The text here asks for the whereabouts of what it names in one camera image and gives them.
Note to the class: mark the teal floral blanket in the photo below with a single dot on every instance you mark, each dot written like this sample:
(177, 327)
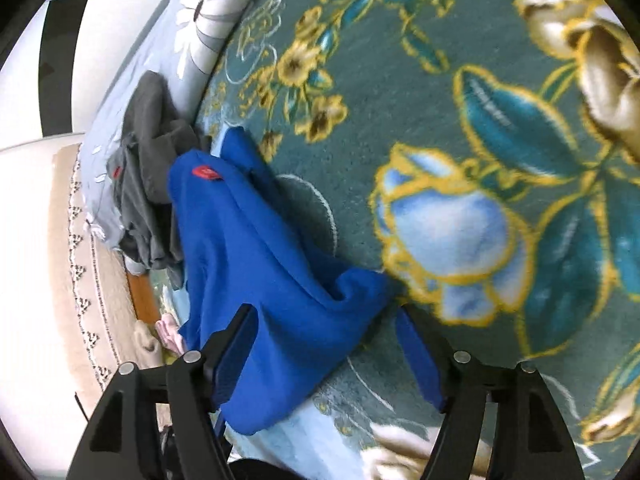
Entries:
(450, 110)

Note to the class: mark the wooden bed frame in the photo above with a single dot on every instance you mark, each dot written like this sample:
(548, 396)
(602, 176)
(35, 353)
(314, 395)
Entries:
(142, 300)

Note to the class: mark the grey sweatshirt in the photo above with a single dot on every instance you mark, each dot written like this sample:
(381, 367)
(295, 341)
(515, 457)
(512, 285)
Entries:
(150, 135)

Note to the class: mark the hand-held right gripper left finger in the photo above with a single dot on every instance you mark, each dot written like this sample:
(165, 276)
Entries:
(235, 355)

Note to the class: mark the blue-grey daisy print quilt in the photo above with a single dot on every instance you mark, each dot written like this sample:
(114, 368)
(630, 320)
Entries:
(210, 10)

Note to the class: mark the folded pink garment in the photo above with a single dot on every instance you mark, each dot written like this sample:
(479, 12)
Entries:
(172, 335)

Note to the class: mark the blue sweater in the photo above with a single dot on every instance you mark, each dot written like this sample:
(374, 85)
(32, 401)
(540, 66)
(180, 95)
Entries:
(260, 270)

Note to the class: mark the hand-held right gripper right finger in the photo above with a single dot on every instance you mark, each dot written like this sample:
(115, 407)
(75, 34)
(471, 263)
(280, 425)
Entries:
(420, 360)

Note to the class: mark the beige embroidered headboard cover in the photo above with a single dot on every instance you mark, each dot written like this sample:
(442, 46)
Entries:
(95, 285)

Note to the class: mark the white wardrobe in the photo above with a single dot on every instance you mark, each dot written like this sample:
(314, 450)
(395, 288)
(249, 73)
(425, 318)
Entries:
(100, 60)

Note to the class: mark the folded beige garment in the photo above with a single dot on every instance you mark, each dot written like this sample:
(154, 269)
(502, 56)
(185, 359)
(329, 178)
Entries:
(147, 342)

